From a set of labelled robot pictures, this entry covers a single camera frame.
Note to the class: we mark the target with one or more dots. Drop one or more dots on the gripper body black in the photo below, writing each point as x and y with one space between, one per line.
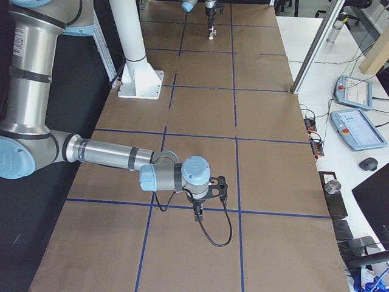
209 10
196 201

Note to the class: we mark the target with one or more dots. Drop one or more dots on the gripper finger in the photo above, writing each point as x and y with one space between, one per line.
210 24
198 212

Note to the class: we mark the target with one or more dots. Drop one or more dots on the brass valve white PPR ends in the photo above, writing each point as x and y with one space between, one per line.
211 32

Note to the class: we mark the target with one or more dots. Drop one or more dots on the clear water bottle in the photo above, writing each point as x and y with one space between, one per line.
336 27

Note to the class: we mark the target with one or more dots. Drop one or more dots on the orange black connector strip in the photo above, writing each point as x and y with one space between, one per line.
315 139

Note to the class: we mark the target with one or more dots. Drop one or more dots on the steel cylinder weight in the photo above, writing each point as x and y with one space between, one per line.
332 187

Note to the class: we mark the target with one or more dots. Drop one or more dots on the black box on table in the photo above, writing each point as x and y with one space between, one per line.
335 204

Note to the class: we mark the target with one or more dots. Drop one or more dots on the far teach pendant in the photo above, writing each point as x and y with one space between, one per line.
354 92

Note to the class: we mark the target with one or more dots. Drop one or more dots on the teach pendant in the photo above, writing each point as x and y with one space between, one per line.
354 92
357 130

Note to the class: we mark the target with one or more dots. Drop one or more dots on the wooden beam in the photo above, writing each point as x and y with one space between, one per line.
377 56

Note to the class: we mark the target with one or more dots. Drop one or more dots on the black computer mouse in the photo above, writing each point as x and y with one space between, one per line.
368 164

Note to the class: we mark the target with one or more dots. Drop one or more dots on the near teach pendant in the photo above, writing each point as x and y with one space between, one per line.
357 130

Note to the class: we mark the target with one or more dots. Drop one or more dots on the white pedestal column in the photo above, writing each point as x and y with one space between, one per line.
139 79

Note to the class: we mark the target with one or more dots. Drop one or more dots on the aluminium frame post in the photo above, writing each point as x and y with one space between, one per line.
320 37

